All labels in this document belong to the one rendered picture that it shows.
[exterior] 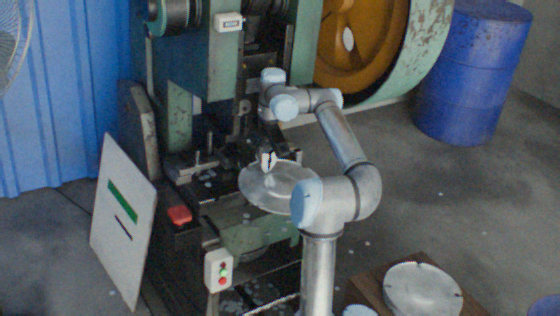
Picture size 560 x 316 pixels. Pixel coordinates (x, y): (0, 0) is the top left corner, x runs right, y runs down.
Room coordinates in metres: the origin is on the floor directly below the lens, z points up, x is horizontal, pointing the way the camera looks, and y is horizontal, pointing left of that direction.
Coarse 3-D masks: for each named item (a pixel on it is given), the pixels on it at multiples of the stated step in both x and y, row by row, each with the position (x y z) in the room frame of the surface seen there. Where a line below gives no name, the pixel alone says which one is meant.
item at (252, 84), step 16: (256, 48) 1.69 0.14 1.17; (272, 48) 1.70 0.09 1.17; (256, 64) 1.64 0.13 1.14; (272, 64) 1.67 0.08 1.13; (256, 80) 1.64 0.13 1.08; (240, 96) 1.61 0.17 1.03; (256, 96) 1.64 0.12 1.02; (224, 112) 1.64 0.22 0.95; (240, 112) 1.60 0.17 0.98; (240, 128) 1.61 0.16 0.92
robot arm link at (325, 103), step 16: (320, 96) 1.49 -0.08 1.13; (336, 96) 1.50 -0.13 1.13; (320, 112) 1.43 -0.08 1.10; (336, 112) 1.42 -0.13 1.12; (336, 128) 1.35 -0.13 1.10; (336, 144) 1.31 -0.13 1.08; (352, 144) 1.29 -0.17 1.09; (336, 160) 1.28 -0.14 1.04; (352, 160) 1.23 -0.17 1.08; (352, 176) 1.15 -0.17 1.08; (368, 176) 1.16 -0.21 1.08; (368, 192) 1.11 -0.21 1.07; (368, 208) 1.09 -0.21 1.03
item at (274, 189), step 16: (288, 160) 1.64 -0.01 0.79; (240, 176) 1.51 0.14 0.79; (256, 176) 1.52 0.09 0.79; (272, 176) 1.53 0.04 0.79; (288, 176) 1.55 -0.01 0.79; (304, 176) 1.57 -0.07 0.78; (256, 192) 1.44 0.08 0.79; (272, 192) 1.45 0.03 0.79; (288, 192) 1.46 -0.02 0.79; (272, 208) 1.37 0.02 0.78; (288, 208) 1.39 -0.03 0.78
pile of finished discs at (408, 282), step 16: (400, 272) 1.58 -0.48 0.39; (416, 272) 1.59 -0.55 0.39; (432, 272) 1.60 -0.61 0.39; (384, 288) 1.49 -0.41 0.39; (400, 288) 1.50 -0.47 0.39; (416, 288) 1.50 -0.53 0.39; (432, 288) 1.51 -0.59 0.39; (448, 288) 1.53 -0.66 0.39; (400, 304) 1.42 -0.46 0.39; (416, 304) 1.43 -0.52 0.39; (432, 304) 1.44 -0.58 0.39; (448, 304) 1.45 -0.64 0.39
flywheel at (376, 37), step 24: (336, 0) 1.88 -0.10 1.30; (360, 0) 1.84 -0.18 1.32; (384, 0) 1.75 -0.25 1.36; (408, 0) 1.63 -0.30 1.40; (336, 24) 1.92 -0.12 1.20; (360, 24) 1.82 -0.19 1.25; (384, 24) 1.74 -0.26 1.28; (336, 48) 1.90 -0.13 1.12; (360, 48) 1.81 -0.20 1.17; (384, 48) 1.67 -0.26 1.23; (336, 72) 1.86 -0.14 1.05; (360, 72) 1.74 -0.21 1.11; (384, 72) 1.66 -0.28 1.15
